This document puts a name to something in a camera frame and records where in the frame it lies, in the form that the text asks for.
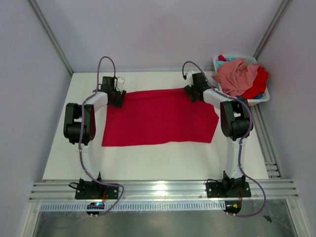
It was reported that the crimson red t shirt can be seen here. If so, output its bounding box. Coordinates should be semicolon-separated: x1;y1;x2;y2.
102;88;219;147

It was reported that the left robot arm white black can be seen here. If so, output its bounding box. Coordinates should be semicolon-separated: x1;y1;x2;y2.
63;76;126;200

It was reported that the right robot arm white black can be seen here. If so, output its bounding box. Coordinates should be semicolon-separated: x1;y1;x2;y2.
184;71;253;198

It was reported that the salmon pink t shirt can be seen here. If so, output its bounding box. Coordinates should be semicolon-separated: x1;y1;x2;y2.
212;58;261;97

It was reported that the white plastic laundry basket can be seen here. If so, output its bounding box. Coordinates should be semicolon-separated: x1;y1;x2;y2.
212;55;270;107

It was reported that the bright red t shirt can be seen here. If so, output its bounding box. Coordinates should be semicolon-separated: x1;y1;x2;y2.
216;54;270;99

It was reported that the left controller board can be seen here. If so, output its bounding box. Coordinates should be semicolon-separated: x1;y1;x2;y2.
85;201;105;216

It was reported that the controller board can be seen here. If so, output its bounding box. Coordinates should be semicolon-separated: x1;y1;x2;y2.
85;201;105;216
224;201;242;215

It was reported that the right controller board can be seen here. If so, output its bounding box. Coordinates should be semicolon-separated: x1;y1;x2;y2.
224;201;242;215

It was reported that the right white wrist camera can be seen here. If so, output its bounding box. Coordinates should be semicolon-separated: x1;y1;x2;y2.
184;70;197;86

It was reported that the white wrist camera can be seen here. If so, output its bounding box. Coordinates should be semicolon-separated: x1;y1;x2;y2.
184;70;197;86
116;77;125;91

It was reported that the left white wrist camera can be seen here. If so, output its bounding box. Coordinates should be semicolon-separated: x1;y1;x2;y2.
116;77;125;91

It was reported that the aluminium front rail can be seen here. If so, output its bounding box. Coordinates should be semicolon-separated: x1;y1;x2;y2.
29;179;299;201

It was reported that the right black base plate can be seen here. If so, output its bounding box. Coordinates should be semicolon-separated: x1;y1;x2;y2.
205;178;252;198

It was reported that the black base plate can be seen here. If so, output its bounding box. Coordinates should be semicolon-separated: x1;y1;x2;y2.
205;178;252;198
75;182;119;200

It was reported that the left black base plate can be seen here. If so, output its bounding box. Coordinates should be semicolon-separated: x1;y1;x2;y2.
75;182;119;200

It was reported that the aluminium side rail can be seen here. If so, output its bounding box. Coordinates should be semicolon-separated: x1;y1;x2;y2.
251;104;283;179

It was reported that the right corner aluminium post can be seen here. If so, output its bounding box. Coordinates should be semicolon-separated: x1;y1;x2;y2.
253;0;292;60

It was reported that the corner aluminium post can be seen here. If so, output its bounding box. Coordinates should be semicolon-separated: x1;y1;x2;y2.
253;0;292;60
27;0;74;76

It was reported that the grey slotted cable duct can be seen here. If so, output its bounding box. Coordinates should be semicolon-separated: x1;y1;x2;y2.
39;200;225;212

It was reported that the left corner aluminium post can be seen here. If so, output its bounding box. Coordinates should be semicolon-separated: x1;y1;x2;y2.
27;0;74;76

